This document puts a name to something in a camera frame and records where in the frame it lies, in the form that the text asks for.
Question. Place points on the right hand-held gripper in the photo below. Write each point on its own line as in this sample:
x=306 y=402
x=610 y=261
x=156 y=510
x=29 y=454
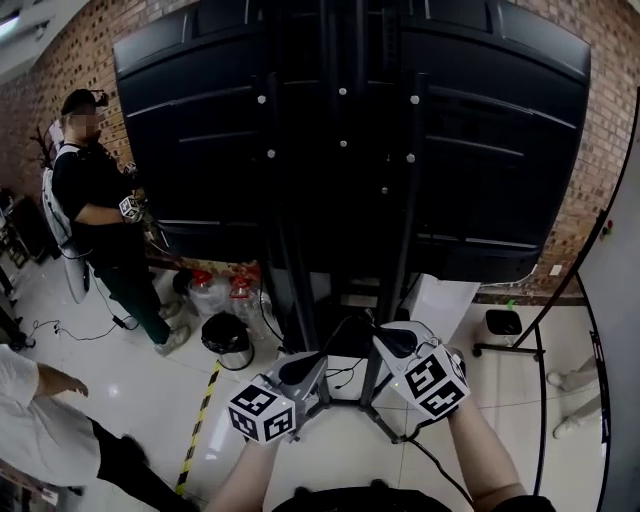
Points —
x=435 y=382

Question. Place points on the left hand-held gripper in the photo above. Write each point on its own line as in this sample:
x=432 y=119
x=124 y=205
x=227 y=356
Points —
x=260 y=410

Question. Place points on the person's left forearm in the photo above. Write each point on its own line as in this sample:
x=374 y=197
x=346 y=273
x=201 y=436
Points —
x=245 y=475

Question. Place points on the person's right forearm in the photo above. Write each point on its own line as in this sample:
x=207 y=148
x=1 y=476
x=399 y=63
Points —
x=485 y=460

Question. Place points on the black metal TV stand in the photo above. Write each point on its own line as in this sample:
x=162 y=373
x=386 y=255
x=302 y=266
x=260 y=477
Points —
x=295 y=300

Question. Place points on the steel bin with black bag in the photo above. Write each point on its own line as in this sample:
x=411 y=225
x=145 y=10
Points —
x=225 y=332

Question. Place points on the small black and white bin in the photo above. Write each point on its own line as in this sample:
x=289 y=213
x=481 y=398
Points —
x=502 y=325

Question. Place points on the yellow black floor tape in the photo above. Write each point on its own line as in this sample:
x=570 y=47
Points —
x=200 y=415

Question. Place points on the person's black shirt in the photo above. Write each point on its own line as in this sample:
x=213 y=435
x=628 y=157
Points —
x=350 y=502

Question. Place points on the large black TV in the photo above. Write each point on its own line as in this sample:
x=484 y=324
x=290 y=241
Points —
x=200 y=150

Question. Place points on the black coat rack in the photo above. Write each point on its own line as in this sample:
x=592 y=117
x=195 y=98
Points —
x=42 y=145

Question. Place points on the white wall socket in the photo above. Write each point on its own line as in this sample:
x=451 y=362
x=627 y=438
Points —
x=556 y=270

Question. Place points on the rolling whiteboard with black frame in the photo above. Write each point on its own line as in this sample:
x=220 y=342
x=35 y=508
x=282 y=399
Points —
x=622 y=300

